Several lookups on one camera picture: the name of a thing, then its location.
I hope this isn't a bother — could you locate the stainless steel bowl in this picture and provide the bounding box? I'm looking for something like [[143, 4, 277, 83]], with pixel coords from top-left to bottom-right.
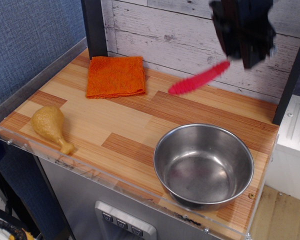
[[153, 123, 254, 212]]

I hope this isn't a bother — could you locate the orange folded cloth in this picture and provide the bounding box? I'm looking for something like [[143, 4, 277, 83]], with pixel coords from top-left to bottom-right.
[[86, 56, 146, 99]]

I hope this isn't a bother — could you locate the black vertical post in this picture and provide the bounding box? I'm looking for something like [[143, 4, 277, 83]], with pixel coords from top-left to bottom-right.
[[81, 0, 108, 60], [272, 47, 300, 125]]

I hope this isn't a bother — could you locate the yellow object bottom left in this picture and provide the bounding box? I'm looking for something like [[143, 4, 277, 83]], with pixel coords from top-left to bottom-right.
[[8, 228, 35, 240]]

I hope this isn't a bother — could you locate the white side cabinet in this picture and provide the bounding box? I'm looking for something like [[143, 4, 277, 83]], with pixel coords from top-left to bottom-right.
[[265, 95, 300, 200]]

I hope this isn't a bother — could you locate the silver button control panel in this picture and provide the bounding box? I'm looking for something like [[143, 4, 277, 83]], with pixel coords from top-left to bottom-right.
[[94, 200, 157, 240]]

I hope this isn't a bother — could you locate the right black vertical post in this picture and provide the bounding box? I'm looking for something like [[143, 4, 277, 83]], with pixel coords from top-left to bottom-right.
[[272, 47, 300, 125]]

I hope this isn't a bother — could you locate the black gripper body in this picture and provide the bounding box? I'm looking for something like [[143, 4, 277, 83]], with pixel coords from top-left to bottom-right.
[[209, 0, 276, 43]]

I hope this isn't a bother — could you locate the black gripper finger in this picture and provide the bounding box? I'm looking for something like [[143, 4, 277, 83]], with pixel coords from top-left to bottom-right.
[[241, 36, 277, 69], [213, 17, 243, 60]]

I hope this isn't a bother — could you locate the black ribbed hose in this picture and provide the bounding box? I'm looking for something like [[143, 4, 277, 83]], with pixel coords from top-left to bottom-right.
[[0, 216, 23, 240]]

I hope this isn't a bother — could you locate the red handled metal spoon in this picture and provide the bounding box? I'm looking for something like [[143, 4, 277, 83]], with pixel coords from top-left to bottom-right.
[[168, 60, 231, 95]]

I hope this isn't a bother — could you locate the left black vertical post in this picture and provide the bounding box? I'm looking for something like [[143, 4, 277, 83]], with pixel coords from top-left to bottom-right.
[[81, 0, 108, 60]]

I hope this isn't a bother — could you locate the clear acrylic edge guard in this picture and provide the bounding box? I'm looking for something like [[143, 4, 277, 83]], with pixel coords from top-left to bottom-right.
[[0, 39, 279, 240]]

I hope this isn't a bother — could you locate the toy chicken drumstick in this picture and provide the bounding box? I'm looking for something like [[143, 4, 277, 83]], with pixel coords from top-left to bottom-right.
[[30, 106, 75, 155]]

